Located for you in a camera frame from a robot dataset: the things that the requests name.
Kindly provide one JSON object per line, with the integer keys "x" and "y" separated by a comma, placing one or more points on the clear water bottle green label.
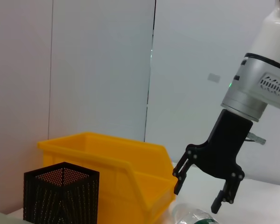
{"x": 191, "y": 215}

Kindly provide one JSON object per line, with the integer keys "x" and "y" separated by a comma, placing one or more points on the black mesh pen holder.
{"x": 60, "y": 200}

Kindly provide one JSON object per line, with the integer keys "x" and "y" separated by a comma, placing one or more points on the yellow plastic storage bin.
{"x": 107, "y": 158}

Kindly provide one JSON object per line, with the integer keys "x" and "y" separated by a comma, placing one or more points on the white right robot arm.
{"x": 245, "y": 91}

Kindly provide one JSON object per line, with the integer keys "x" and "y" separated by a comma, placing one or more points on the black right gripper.
{"x": 226, "y": 149}

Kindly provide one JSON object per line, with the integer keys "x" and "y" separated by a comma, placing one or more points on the grey wall label sticker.
{"x": 214, "y": 77}

